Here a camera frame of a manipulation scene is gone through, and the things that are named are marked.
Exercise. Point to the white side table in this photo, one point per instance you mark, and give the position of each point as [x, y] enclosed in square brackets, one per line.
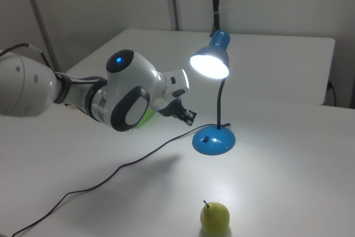
[277, 67]

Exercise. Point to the green toy cucumber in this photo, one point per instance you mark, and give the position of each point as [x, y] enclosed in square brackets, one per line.
[145, 117]

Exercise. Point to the grey slanted partition post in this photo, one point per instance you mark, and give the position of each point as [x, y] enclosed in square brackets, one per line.
[41, 26]

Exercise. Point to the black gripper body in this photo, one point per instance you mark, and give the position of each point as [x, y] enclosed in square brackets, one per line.
[172, 108]

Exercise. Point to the yellow-green toy pear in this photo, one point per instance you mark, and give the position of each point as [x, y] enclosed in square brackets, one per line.
[215, 217]

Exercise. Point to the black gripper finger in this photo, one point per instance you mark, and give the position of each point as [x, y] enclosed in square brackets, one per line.
[178, 115]
[189, 116]

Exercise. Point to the blue desk lamp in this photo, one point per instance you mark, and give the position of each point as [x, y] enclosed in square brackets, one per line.
[213, 140]

